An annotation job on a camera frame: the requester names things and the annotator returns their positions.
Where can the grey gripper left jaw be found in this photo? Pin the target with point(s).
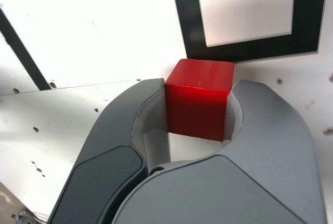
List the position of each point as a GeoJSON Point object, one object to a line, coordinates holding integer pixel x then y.
{"type": "Point", "coordinates": [109, 143]}

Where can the black tape strip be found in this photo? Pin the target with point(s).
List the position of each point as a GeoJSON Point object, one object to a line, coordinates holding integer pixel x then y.
{"type": "Point", "coordinates": [24, 52]}

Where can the black tape square outline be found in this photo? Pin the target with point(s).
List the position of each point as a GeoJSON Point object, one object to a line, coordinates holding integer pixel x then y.
{"type": "Point", "coordinates": [191, 26]}

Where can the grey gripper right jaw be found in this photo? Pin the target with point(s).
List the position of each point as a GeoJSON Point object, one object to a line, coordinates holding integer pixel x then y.
{"type": "Point", "coordinates": [260, 169]}

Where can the red cube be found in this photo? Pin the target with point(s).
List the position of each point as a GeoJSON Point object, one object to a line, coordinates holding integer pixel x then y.
{"type": "Point", "coordinates": [197, 104]}

